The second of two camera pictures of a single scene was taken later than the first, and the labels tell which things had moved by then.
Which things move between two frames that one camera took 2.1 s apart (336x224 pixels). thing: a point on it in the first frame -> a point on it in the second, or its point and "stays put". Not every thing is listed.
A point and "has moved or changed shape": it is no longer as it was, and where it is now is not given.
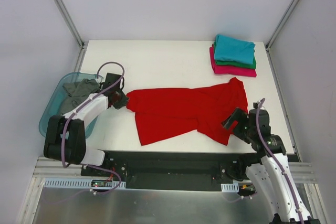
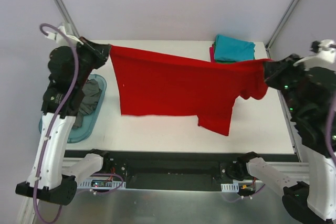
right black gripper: [233, 118] -> [274, 70]
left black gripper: [119, 100] -> [97, 51]
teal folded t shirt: [228, 49] stays put
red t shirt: [161, 112] has moved or changed shape
